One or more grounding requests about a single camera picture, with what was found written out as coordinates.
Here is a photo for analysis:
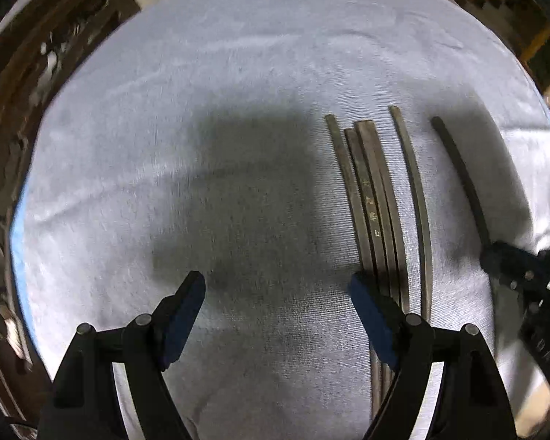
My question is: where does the carved dark wooden furniture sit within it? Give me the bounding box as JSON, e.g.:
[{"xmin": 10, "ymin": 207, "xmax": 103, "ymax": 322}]
[{"xmin": 0, "ymin": 0, "xmax": 143, "ymax": 440}]

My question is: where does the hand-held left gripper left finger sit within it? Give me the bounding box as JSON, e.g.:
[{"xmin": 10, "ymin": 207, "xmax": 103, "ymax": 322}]
[{"xmin": 39, "ymin": 270, "xmax": 207, "ymax": 440}]

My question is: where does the grey blue tablecloth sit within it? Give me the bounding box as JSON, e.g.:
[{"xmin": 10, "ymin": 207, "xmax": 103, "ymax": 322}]
[{"xmin": 11, "ymin": 0, "xmax": 550, "ymax": 440}]

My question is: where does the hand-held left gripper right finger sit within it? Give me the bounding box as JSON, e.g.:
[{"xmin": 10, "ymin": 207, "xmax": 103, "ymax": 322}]
[{"xmin": 348, "ymin": 270, "xmax": 518, "ymax": 440}]

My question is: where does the dark wooden chopstick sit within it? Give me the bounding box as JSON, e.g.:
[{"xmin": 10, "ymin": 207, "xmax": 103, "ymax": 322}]
[
  {"xmin": 354, "ymin": 120, "xmax": 402, "ymax": 303},
  {"xmin": 344, "ymin": 129, "xmax": 392, "ymax": 404},
  {"xmin": 430, "ymin": 117, "xmax": 493, "ymax": 250},
  {"xmin": 364, "ymin": 120, "xmax": 411, "ymax": 315},
  {"xmin": 389, "ymin": 106, "xmax": 434, "ymax": 324},
  {"xmin": 324, "ymin": 114, "xmax": 382, "ymax": 422}
]

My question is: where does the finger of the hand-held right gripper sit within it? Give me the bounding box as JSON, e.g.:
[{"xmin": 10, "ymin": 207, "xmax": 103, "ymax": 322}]
[{"xmin": 480, "ymin": 239, "xmax": 550, "ymax": 292}]

